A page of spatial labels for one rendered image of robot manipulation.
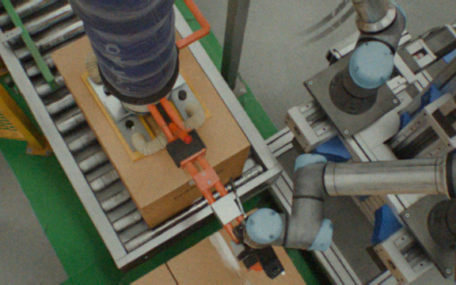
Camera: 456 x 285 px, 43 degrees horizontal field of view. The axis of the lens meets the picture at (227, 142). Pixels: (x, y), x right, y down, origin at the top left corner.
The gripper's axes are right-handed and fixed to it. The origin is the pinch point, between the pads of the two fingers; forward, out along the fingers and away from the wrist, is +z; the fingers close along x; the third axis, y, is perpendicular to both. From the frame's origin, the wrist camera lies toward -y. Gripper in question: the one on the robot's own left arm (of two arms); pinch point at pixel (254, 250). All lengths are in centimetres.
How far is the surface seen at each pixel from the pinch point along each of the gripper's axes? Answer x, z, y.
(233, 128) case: -17.8, 13.1, 36.1
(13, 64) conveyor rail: 32, 49, 112
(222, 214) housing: 2.1, -1.3, 12.9
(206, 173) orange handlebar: -0.3, -1.1, 25.4
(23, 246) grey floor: 71, 109, 63
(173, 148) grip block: 3.6, -1.3, 36.6
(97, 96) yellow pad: 13, 12, 68
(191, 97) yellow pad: -12, 11, 51
